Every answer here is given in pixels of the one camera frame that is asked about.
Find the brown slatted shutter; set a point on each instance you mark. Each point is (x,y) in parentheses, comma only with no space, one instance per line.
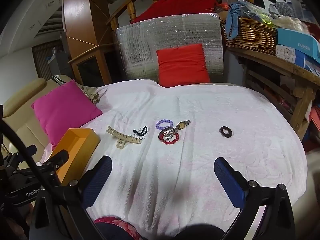
(41,62)

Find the wicker basket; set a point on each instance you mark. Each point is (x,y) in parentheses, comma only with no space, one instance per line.
(250,35)

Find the brown wooden cabinet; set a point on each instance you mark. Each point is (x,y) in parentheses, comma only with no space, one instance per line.
(80,17)

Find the blue cardboard box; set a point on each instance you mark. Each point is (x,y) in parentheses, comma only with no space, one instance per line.
(295,41)

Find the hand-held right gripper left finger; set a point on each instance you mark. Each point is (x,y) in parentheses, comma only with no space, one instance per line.
(100,177)

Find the red cushion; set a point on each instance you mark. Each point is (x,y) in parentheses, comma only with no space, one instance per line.
(182,65)

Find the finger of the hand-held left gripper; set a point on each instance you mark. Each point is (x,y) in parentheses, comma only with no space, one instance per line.
(59,158)

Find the silver foil insulation mat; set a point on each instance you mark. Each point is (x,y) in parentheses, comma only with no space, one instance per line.
(140,45)

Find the wooden bench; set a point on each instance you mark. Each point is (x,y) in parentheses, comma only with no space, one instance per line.
(275,66)

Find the pink cushion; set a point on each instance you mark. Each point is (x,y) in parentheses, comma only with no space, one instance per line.
(65,110)

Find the wooden banister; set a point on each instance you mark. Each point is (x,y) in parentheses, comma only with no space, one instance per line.
(131,12)

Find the white floral box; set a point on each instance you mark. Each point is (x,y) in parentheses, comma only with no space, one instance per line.
(285,52)

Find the blue cloth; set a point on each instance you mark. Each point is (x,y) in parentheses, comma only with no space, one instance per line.
(233,17)

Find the red patterned cloth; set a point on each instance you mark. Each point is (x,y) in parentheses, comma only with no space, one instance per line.
(117,223)

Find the metal wrist watch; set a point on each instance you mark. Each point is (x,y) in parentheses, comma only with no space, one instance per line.
(180,125)

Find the yellow green plastic item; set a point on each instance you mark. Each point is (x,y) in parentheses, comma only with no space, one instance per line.
(266,19)

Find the grey plastic bag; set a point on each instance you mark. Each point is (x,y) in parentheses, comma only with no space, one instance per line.
(282,9)

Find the white pink towel blanket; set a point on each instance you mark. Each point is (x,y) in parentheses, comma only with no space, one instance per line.
(200,167)

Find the beige sofa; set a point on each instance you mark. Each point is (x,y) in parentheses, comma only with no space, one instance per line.
(22,127)

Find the orange cardboard box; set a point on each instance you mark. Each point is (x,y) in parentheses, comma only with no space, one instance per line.
(75,150)

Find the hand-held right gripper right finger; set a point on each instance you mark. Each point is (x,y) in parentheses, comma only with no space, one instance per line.
(230,182)

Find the beige hair claw clip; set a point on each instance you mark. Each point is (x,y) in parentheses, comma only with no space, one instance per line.
(122,138)

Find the striped cloth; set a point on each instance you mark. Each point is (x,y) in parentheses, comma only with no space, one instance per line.
(58,80)

